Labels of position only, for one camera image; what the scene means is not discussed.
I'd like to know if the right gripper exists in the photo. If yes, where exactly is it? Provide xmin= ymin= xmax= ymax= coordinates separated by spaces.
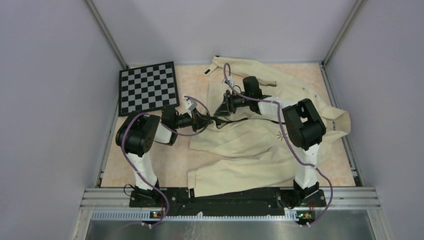
xmin=214 ymin=90 xmax=251 ymax=118

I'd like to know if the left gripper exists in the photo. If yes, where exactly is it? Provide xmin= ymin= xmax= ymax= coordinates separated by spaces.
xmin=172 ymin=108 xmax=213 ymax=132

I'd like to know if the cream zip-up jacket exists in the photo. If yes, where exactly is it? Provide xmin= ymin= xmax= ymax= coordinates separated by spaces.
xmin=187 ymin=56 xmax=355 ymax=197

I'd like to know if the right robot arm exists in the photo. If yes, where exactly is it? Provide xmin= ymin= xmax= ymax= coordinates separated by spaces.
xmin=215 ymin=76 xmax=327 ymax=209

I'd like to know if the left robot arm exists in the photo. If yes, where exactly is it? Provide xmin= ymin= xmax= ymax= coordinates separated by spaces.
xmin=115 ymin=106 xmax=213 ymax=208

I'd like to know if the black and grey checkerboard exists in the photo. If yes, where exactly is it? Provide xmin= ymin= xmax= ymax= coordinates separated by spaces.
xmin=118 ymin=61 xmax=180 ymax=117

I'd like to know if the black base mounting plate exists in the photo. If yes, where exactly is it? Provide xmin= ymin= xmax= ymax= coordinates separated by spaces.
xmin=137 ymin=187 xmax=327 ymax=217

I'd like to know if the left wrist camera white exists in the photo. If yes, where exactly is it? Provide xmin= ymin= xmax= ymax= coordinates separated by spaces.
xmin=184 ymin=97 xmax=198 ymax=113

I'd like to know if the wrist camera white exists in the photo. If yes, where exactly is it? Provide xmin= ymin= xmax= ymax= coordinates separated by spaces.
xmin=223 ymin=76 xmax=235 ymax=88
xmin=184 ymin=97 xmax=198 ymax=113

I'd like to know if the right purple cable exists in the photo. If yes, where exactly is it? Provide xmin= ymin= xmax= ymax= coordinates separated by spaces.
xmin=222 ymin=62 xmax=334 ymax=228

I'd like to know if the purple cable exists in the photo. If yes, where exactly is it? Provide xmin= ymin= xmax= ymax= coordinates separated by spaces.
xmin=120 ymin=95 xmax=213 ymax=229
xmin=222 ymin=62 xmax=334 ymax=228

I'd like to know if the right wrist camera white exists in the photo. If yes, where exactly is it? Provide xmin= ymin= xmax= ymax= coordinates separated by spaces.
xmin=223 ymin=76 xmax=235 ymax=88

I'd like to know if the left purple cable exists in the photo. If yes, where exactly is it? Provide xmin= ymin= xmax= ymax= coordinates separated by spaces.
xmin=120 ymin=95 xmax=213 ymax=229

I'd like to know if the aluminium front rail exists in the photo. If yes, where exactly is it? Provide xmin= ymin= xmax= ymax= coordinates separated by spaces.
xmin=72 ymin=186 xmax=388 ymax=240

